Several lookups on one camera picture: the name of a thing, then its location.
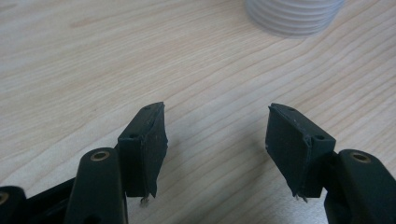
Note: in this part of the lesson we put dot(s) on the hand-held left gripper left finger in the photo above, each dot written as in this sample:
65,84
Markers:
141,155

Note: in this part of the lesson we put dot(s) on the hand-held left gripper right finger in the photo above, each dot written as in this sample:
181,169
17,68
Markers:
295,149

